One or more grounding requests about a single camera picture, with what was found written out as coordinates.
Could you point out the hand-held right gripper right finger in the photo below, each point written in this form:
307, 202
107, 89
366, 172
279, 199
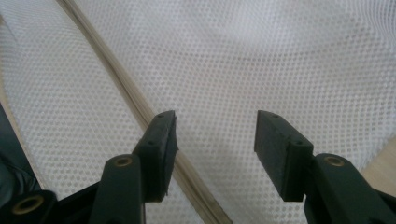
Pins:
274, 155

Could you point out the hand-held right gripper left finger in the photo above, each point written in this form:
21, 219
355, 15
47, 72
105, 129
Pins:
155, 155

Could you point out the white mesh laundry bag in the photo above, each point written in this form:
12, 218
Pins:
249, 62

